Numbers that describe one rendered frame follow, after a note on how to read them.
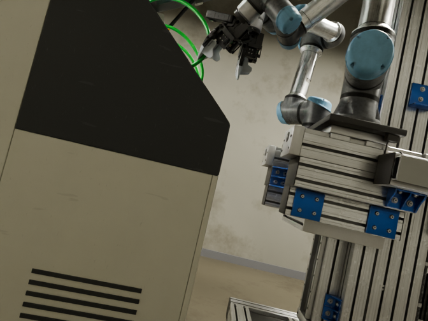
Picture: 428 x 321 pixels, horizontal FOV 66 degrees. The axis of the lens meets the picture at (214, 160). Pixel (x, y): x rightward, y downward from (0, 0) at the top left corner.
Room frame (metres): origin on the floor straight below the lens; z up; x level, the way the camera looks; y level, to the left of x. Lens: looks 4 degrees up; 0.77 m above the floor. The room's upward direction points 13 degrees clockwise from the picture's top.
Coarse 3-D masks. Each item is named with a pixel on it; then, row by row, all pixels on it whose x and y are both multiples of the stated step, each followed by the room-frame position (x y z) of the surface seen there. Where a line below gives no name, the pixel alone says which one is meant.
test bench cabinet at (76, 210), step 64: (0, 192) 0.90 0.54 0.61; (64, 192) 0.92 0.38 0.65; (128, 192) 0.94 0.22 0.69; (192, 192) 0.96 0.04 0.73; (0, 256) 0.90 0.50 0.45; (64, 256) 0.92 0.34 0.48; (128, 256) 0.94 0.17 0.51; (192, 256) 0.96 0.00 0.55; (0, 320) 0.91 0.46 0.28; (64, 320) 0.93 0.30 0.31; (128, 320) 0.94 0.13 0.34
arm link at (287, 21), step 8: (272, 0) 0.98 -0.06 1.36; (280, 0) 0.97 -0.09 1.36; (288, 0) 0.98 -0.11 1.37; (264, 8) 1.01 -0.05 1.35; (272, 8) 0.98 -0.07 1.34; (280, 8) 0.97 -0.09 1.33; (288, 8) 0.96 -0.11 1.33; (296, 8) 0.97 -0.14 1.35; (272, 16) 0.99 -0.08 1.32; (280, 16) 0.97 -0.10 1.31; (288, 16) 0.96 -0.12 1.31; (296, 16) 0.96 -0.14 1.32; (280, 24) 0.98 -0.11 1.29; (288, 24) 0.97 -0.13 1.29; (296, 24) 0.99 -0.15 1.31; (280, 32) 1.05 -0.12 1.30; (288, 32) 1.00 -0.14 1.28
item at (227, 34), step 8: (240, 16) 1.04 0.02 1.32; (224, 24) 1.08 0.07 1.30; (232, 24) 1.08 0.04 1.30; (240, 24) 1.07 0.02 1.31; (248, 24) 1.07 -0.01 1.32; (216, 32) 1.09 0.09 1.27; (224, 32) 1.08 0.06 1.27; (232, 32) 1.08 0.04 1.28; (240, 32) 1.06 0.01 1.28; (224, 40) 1.08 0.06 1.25; (232, 40) 1.07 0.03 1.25; (240, 40) 1.09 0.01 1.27; (224, 48) 1.08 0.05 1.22; (232, 48) 1.12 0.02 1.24
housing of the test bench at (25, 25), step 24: (0, 0) 0.88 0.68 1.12; (24, 0) 0.89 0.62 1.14; (48, 0) 0.90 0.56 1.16; (0, 24) 0.88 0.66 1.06; (24, 24) 0.89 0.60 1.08; (0, 48) 0.89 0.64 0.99; (24, 48) 0.89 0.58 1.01; (0, 72) 0.89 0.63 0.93; (24, 72) 0.90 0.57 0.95; (0, 96) 0.89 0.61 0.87; (0, 120) 0.89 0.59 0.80; (0, 144) 0.89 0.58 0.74; (0, 168) 0.90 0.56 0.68
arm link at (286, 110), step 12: (312, 36) 1.60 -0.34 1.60; (300, 48) 1.65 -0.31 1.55; (312, 48) 1.60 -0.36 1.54; (324, 48) 1.62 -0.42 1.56; (300, 60) 1.64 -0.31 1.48; (312, 60) 1.61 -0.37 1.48; (300, 72) 1.61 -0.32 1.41; (312, 72) 1.61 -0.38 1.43; (300, 84) 1.59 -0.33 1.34; (288, 96) 1.59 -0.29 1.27; (300, 96) 1.57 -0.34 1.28; (276, 108) 1.62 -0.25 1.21; (288, 108) 1.57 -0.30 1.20; (288, 120) 1.59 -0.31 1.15
